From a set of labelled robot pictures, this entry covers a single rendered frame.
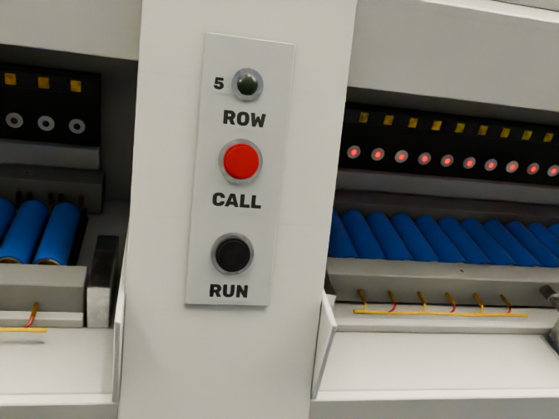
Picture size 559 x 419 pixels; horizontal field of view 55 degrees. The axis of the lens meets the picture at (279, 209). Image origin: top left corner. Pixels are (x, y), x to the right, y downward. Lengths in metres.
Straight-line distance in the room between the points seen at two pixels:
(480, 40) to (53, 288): 0.25
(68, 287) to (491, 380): 0.24
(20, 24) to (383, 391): 0.25
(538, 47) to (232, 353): 0.22
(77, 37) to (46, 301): 0.14
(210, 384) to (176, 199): 0.09
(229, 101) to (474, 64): 0.13
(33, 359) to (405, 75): 0.23
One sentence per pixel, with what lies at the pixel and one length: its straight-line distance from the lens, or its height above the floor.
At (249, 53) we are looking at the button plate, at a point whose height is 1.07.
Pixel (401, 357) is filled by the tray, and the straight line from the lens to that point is 0.33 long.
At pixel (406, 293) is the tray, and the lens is 0.37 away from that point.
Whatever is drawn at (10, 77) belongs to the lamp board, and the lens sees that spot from 0.41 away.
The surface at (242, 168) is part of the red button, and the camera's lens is 0.24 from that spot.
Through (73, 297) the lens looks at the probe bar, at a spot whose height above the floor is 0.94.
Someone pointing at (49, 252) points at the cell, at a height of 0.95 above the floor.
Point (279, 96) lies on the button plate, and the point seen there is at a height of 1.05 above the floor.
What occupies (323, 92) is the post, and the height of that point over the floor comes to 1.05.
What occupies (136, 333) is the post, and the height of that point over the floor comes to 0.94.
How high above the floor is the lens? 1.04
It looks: 9 degrees down
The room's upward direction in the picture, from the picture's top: 6 degrees clockwise
